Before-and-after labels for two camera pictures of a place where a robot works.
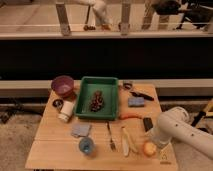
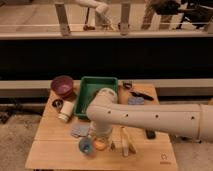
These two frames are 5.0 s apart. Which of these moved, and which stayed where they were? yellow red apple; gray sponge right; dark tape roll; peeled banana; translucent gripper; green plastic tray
Moved: translucent gripper; yellow red apple
Stayed: gray sponge right; green plastic tray; peeled banana; dark tape roll
